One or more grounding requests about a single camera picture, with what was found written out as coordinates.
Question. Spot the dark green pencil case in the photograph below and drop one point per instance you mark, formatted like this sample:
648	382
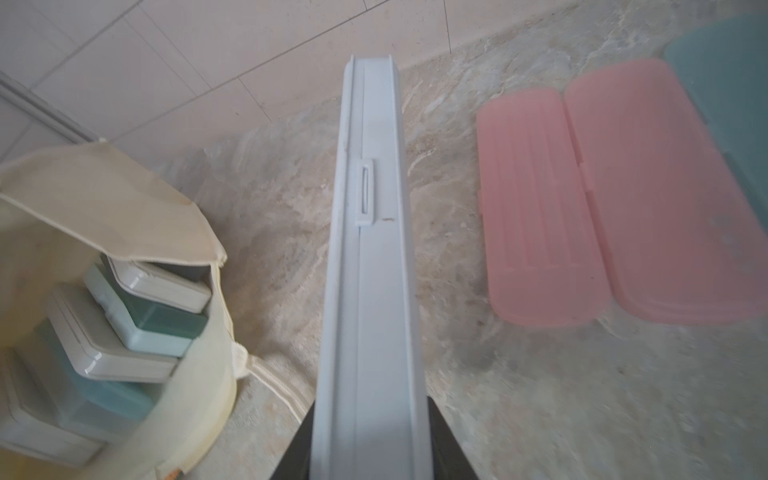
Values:
143	325

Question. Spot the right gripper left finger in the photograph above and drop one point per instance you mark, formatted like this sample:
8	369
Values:
295	462

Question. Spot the teal translucent pencil case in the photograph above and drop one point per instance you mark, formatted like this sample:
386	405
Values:
723	68

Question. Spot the pink translucent pencil case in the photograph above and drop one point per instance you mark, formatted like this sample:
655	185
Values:
680	241

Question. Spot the pale mint pencil case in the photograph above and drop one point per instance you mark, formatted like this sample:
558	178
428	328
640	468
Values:
370	414

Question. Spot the grey teal pencil case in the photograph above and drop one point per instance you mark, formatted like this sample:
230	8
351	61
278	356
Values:
50	412

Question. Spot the white glossy tin pencil case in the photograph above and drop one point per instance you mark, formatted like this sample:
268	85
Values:
92	346

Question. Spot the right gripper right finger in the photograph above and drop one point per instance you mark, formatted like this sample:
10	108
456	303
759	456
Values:
449	459

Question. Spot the dark grey pencil case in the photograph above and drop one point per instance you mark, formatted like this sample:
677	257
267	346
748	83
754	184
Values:
194	273

